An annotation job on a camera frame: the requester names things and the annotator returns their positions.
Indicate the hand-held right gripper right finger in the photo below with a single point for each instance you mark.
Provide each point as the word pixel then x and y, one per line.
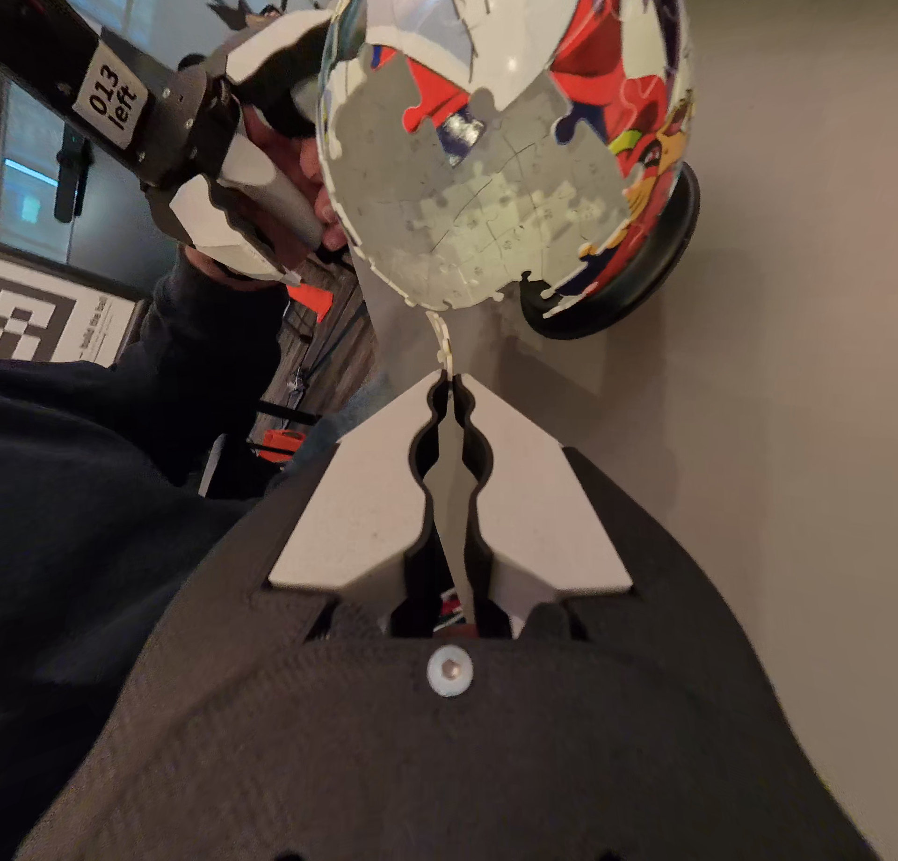
pixel 554 517

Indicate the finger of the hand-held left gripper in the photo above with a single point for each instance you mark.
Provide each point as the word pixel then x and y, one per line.
pixel 280 36
pixel 210 222

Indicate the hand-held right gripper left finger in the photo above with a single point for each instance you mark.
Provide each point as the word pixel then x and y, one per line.
pixel 351 503

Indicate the colourful puzzle ball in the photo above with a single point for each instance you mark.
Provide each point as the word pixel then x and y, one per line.
pixel 617 103

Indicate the black ball stand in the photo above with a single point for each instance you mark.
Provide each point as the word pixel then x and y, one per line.
pixel 631 299

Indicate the person's left hand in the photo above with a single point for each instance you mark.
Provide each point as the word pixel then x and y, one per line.
pixel 316 173

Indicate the orange plastic object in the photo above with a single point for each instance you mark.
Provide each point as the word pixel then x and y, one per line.
pixel 312 299
pixel 280 445

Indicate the white marker code sign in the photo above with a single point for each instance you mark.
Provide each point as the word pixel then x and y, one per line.
pixel 42 320

